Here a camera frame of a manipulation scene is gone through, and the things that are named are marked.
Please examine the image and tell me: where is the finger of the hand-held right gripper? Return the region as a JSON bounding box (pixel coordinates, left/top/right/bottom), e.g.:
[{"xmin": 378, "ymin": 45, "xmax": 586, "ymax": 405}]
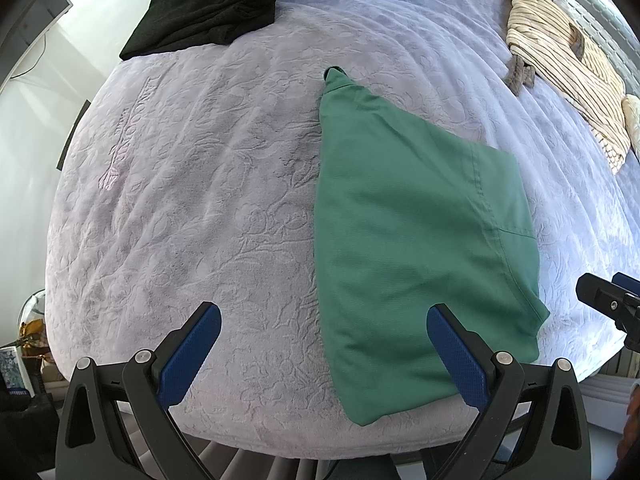
[
  {"xmin": 612, "ymin": 272, "xmax": 640, "ymax": 297},
  {"xmin": 575, "ymin": 273, "xmax": 640, "ymax": 353}
]

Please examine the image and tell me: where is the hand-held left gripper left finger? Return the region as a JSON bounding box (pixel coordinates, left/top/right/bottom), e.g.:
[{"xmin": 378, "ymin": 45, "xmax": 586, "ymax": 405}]
[{"xmin": 55, "ymin": 301, "xmax": 222, "ymax": 480}]

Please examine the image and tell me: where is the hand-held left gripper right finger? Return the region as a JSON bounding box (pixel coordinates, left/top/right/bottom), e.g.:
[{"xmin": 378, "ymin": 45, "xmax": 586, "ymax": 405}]
[{"xmin": 425, "ymin": 302, "xmax": 592, "ymax": 480}]

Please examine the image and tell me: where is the green work jacket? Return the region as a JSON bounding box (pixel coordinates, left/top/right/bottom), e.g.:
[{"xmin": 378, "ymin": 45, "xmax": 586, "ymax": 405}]
[{"xmin": 314, "ymin": 65, "xmax": 551, "ymax": 427}]

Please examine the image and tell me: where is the row of books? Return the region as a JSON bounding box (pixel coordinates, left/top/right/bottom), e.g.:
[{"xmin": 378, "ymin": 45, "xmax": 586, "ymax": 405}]
[{"xmin": 600, "ymin": 345, "xmax": 640, "ymax": 377}]

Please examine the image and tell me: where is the golden ornament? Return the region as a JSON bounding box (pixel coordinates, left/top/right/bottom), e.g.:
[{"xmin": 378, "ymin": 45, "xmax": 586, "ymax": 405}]
[{"xmin": 20, "ymin": 320, "xmax": 50, "ymax": 357}]

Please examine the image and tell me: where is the cream pillow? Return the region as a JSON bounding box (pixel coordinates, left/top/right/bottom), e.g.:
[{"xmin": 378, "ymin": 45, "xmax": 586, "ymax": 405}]
[{"xmin": 621, "ymin": 94, "xmax": 640, "ymax": 153}]

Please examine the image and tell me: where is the white fan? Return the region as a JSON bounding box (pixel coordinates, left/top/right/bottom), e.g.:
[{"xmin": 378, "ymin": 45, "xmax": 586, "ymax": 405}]
[{"xmin": 20, "ymin": 290, "xmax": 48, "ymax": 331}]

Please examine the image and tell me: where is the lavender embossed bedspread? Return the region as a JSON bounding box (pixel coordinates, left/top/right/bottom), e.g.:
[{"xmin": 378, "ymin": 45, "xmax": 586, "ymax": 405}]
[{"xmin": 44, "ymin": 0, "xmax": 640, "ymax": 461}]

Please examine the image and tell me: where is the printed book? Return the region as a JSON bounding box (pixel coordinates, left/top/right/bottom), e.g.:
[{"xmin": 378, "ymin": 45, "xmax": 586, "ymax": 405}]
[{"xmin": 0, "ymin": 345, "xmax": 35, "ymax": 397}]

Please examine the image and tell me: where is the dark bag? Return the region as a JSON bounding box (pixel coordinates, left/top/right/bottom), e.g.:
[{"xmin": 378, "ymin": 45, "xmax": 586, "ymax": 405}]
[{"xmin": 0, "ymin": 390, "xmax": 61, "ymax": 480}]

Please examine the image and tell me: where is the beige striped garment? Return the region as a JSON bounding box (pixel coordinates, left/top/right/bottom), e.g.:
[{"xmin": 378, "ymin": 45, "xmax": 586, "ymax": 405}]
[{"xmin": 502, "ymin": 0, "xmax": 632, "ymax": 176}]

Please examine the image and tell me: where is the grey quilted headboard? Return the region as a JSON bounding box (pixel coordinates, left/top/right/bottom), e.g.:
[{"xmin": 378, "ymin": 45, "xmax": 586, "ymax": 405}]
[{"xmin": 550, "ymin": 0, "xmax": 640, "ymax": 96}]

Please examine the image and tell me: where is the black folded garment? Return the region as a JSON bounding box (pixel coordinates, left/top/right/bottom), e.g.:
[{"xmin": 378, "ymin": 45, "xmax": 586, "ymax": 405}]
[{"xmin": 119, "ymin": 0, "xmax": 289, "ymax": 61}]

